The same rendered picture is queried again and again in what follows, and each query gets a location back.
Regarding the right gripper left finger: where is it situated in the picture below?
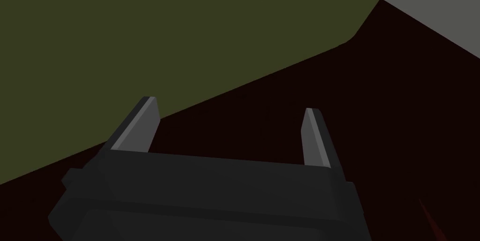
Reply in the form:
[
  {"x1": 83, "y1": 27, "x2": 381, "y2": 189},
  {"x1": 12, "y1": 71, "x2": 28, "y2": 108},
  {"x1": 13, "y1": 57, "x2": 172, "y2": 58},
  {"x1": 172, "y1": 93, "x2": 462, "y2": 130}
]
[{"x1": 105, "y1": 96, "x2": 162, "y2": 154}]

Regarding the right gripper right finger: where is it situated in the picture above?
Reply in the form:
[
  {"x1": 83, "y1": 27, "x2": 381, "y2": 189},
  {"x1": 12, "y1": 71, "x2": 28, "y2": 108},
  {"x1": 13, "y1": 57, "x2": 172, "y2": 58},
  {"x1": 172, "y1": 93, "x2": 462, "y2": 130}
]
[{"x1": 300, "y1": 107, "x2": 341, "y2": 170}]

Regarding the olive green table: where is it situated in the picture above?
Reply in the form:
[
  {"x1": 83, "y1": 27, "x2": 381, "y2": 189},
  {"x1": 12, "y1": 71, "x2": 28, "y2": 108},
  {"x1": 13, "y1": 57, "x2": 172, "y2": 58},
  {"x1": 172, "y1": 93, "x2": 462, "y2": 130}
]
[{"x1": 0, "y1": 0, "x2": 400, "y2": 185}]

